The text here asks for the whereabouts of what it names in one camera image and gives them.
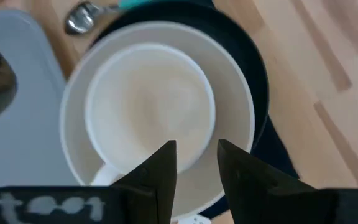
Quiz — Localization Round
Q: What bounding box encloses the navy cloth napkin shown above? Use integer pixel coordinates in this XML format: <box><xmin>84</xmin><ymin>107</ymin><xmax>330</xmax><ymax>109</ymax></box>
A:
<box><xmin>250</xmin><ymin>114</ymin><xmax>301</xmax><ymax>187</ymax></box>

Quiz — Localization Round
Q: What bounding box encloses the white ribbed bowl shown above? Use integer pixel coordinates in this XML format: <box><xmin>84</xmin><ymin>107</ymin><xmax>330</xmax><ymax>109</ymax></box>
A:
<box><xmin>59</xmin><ymin>21</ymin><xmax>256</xmax><ymax>222</ymax></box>

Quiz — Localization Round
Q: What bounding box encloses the white mug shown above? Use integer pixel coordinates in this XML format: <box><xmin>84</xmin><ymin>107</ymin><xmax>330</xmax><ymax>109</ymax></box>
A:
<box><xmin>84</xmin><ymin>42</ymin><xmax>216</xmax><ymax>187</ymax></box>

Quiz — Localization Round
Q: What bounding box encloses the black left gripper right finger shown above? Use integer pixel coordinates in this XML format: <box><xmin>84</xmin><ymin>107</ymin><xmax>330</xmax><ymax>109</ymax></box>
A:
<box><xmin>217</xmin><ymin>139</ymin><xmax>323</xmax><ymax>224</ymax></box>

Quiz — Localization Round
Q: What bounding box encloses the dark navy plate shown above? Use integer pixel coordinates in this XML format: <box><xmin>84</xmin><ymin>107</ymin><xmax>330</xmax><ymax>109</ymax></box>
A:
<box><xmin>90</xmin><ymin>1</ymin><xmax>270</xmax><ymax>219</ymax></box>

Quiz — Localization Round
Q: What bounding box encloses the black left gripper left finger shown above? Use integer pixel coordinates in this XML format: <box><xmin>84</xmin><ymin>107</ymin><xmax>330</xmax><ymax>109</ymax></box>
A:
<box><xmin>109</xmin><ymin>139</ymin><xmax>177</xmax><ymax>224</ymax></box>

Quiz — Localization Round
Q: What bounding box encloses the teal handled metal spoon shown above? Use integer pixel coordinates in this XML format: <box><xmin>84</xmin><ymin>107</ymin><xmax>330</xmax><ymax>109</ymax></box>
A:
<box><xmin>64</xmin><ymin>0</ymin><xmax>155</xmax><ymax>35</ymax></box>

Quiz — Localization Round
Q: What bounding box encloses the grey serving tray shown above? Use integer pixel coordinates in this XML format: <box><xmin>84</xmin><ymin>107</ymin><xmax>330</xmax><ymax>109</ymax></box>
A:
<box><xmin>0</xmin><ymin>9</ymin><xmax>80</xmax><ymax>197</ymax></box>

